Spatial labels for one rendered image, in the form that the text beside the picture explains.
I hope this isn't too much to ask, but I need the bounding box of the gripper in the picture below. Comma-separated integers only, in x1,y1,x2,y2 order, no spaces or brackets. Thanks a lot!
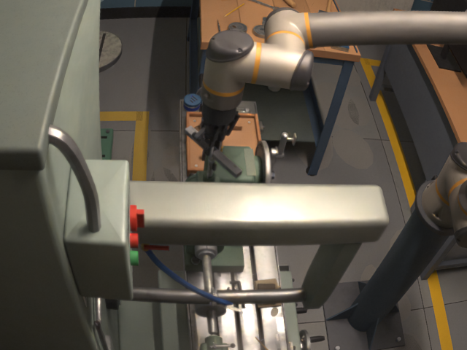
199,104,239,158

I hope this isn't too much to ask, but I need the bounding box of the dark grey lever bar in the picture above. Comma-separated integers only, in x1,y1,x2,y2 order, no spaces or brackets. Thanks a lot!
185,125,243,176

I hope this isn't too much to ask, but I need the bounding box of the green dividing head body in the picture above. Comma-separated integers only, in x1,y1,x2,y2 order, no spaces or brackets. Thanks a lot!
185,144,266,184

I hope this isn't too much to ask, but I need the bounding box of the orange tray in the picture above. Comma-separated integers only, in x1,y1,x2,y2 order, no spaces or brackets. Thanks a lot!
185,110,263,176

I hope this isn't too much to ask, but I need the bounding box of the grey crank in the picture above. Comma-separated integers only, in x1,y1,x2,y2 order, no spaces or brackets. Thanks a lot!
271,131,298,159

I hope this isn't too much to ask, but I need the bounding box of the grey machine spindle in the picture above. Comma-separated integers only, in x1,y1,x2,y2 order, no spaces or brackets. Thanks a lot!
194,244,226,337

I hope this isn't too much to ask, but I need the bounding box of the green clamp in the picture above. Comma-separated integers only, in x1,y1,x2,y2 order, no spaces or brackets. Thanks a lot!
199,334,237,350

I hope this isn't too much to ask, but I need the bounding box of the grey index plate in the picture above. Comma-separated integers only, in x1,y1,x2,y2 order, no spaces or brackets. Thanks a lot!
256,140,275,184

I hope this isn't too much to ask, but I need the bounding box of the dark green cabinet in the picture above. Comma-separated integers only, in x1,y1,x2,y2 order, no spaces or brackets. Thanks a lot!
260,85,319,144

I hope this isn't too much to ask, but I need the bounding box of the green crate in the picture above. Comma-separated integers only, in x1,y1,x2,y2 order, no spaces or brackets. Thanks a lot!
100,127,115,160

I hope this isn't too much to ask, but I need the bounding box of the large red button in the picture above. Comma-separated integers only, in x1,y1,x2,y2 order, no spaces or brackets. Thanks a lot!
128,204,146,232

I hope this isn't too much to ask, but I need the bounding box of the orange workbench with blue legs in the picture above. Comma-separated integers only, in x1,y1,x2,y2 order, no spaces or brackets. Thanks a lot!
368,42,467,147
188,0,363,176

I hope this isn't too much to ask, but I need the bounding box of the yellow pencil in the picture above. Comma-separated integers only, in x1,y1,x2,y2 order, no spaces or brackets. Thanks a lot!
223,3,247,18

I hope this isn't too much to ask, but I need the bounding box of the grey round floor disc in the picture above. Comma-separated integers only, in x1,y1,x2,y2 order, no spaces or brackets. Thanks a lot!
99,30,123,73

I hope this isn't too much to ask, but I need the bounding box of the grey-green control box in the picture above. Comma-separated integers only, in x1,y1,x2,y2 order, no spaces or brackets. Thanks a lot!
63,158,147,303

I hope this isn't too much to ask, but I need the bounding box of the grey-green milling machine body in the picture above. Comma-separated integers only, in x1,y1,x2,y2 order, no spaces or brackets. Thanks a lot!
0,0,388,350

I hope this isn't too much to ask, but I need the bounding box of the black box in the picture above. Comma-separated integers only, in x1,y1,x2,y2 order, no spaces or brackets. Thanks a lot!
433,42,467,78

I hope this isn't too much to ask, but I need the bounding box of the curved grey steel handle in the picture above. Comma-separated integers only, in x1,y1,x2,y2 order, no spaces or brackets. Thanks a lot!
47,125,102,233

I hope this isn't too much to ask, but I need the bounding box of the blue hose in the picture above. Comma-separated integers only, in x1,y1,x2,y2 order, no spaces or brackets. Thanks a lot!
144,247,235,308

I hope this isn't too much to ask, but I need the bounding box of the grey steel rail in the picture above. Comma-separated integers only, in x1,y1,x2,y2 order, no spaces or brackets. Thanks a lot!
131,287,306,306

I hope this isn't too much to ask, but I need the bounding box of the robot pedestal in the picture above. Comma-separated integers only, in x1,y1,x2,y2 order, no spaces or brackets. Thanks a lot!
347,202,458,344

